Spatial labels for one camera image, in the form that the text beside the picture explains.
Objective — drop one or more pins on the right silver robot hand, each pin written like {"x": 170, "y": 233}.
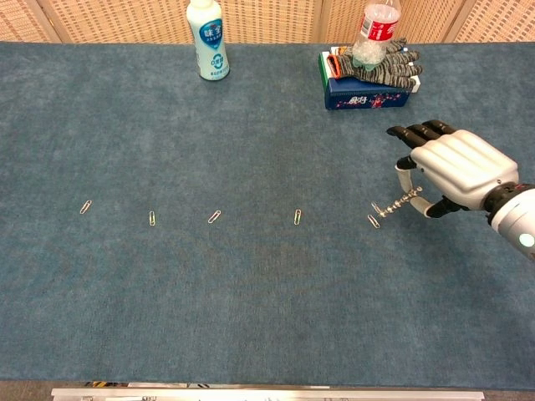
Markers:
{"x": 464, "y": 167}

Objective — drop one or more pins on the metal magnetic bar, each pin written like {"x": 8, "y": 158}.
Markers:
{"x": 399, "y": 204}

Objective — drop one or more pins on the dark blue carton box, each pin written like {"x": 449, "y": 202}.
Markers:
{"x": 363, "y": 100}

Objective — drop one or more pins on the grey striped knit glove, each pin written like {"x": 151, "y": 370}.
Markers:
{"x": 388, "y": 71}

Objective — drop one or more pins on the clear bottle with red label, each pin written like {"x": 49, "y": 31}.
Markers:
{"x": 376, "y": 29}

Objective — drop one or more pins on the white yogurt drink bottle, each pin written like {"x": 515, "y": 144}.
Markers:
{"x": 211, "y": 42}

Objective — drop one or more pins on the woven rattan folding screen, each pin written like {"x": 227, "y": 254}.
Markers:
{"x": 125, "y": 21}

